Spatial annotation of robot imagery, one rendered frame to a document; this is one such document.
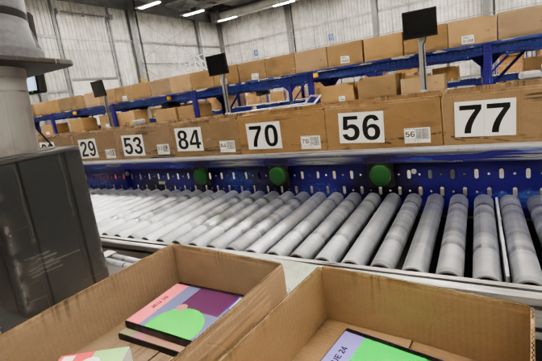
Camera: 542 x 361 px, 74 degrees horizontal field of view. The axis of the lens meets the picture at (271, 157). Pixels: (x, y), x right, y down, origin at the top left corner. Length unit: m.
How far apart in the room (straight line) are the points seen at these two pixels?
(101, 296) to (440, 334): 0.54
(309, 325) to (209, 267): 0.25
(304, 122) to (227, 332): 0.98
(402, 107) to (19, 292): 1.13
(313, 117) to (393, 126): 0.29
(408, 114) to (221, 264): 0.82
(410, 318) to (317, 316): 0.14
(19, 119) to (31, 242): 0.25
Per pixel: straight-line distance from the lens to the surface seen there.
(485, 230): 1.00
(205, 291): 0.74
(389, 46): 5.91
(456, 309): 0.56
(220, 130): 1.60
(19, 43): 0.88
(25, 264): 0.88
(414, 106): 1.28
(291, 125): 1.41
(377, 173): 1.26
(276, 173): 1.40
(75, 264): 0.92
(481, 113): 1.27
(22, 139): 0.89
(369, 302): 0.60
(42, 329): 0.71
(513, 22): 5.81
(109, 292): 0.75
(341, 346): 0.58
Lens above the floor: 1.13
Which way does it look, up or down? 10 degrees down
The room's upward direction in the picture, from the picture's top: 8 degrees counter-clockwise
